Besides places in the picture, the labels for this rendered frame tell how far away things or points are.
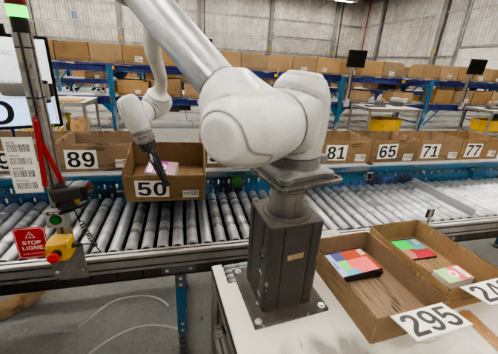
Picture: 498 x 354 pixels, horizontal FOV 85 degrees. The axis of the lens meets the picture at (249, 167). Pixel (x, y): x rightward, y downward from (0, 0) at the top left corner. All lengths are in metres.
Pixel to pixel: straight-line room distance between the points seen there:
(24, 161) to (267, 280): 0.88
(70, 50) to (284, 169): 5.93
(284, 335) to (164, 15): 0.92
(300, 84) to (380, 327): 0.72
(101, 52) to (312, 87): 5.77
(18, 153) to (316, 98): 0.94
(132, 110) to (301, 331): 1.02
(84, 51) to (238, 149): 5.95
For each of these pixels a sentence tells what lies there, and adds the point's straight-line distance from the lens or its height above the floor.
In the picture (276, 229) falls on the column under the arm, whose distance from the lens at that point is 0.79.
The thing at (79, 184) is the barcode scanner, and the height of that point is 1.09.
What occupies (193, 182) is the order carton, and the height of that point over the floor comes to 0.93.
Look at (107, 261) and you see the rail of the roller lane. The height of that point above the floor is 0.73.
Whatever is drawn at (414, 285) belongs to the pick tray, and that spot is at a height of 0.80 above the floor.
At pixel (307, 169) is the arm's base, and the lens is 0.75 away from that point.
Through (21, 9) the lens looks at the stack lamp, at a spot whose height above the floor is 1.61.
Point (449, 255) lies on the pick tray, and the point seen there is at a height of 0.78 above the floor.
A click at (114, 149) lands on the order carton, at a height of 1.02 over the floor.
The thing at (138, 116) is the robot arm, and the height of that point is 1.27.
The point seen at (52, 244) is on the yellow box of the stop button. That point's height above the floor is 0.87.
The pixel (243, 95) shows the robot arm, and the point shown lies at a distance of 0.54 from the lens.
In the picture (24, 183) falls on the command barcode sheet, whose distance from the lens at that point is 1.19.
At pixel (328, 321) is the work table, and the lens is 1.03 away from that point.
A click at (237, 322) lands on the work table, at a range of 0.97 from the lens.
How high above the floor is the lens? 1.50
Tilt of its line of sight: 21 degrees down
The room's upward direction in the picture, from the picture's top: 3 degrees clockwise
